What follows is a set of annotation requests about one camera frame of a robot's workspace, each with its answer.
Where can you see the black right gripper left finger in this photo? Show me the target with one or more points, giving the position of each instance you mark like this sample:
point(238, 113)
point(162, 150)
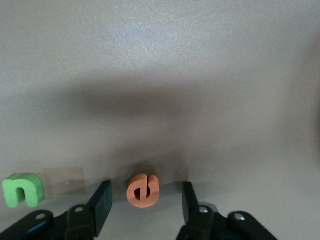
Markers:
point(102, 202)

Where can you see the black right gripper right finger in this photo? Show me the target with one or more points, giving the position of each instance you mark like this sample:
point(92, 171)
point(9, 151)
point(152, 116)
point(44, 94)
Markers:
point(191, 207)

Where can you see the orange foam letter e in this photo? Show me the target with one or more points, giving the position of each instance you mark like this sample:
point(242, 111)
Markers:
point(132, 197)

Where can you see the green foam letter n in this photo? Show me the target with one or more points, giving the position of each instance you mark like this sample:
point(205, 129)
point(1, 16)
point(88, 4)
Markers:
point(11, 190)

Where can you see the clear tape patch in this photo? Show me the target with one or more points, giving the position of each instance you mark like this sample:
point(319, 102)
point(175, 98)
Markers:
point(65, 181)

